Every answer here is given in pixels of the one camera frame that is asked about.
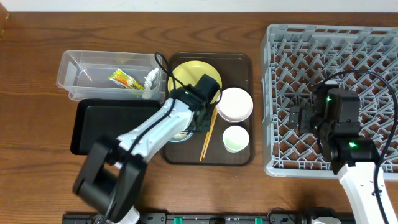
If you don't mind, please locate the dark brown serving tray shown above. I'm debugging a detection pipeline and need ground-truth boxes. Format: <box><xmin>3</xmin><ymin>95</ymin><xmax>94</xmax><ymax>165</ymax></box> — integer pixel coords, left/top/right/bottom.
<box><xmin>161</xmin><ymin>52</ymin><xmax>255</xmax><ymax>166</ymax></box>

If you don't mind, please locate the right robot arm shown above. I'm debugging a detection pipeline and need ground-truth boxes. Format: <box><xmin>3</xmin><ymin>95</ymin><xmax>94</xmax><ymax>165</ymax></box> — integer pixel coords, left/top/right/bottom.
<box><xmin>289</xmin><ymin>84</ymin><xmax>397</xmax><ymax>223</ymax></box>

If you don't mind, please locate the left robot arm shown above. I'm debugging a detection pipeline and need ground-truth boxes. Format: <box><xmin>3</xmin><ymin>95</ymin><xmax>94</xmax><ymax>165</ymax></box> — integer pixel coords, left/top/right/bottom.
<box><xmin>73</xmin><ymin>75</ymin><xmax>221</xmax><ymax>223</ymax></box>

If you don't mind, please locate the grey dishwasher rack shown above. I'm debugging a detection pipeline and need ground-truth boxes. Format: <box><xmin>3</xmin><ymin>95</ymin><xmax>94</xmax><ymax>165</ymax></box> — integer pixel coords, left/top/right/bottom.
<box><xmin>261</xmin><ymin>24</ymin><xmax>397</xmax><ymax>181</ymax></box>

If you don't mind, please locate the clear plastic waste bin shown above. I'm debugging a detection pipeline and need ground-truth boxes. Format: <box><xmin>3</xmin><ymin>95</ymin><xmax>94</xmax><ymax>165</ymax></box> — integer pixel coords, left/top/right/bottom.
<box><xmin>57</xmin><ymin>50</ymin><xmax>166</xmax><ymax>103</ymax></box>

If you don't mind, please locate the white cup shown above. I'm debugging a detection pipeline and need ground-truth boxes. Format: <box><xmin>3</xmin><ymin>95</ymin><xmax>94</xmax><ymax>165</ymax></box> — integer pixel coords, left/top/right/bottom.
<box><xmin>222</xmin><ymin>126</ymin><xmax>250</xmax><ymax>153</ymax></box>

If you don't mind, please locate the green red snack wrapper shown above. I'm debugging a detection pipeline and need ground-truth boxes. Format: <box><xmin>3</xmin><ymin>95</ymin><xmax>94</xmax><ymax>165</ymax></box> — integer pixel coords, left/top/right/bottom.
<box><xmin>108</xmin><ymin>68</ymin><xmax>144</xmax><ymax>90</ymax></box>

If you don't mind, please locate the black waste tray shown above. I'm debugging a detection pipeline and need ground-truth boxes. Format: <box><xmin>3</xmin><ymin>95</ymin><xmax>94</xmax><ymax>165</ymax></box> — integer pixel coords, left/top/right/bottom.
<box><xmin>70</xmin><ymin>99</ymin><xmax>160</xmax><ymax>155</ymax></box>

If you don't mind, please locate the yellow plate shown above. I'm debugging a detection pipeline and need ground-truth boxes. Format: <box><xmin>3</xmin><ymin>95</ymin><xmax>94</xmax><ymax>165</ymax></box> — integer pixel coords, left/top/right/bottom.
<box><xmin>167</xmin><ymin>60</ymin><xmax>223</xmax><ymax>105</ymax></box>

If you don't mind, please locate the light blue bowl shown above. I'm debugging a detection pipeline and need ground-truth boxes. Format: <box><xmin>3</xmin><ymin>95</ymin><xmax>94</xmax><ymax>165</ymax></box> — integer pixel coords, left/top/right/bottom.
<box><xmin>169</xmin><ymin>131</ymin><xmax>193</xmax><ymax>142</ymax></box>

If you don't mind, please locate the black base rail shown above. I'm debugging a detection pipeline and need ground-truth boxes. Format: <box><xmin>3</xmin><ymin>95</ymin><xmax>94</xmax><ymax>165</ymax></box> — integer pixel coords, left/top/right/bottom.
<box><xmin>61</xmin><ymin>212</ymin><xmax>355</xmax><ymax>224</ymax></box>

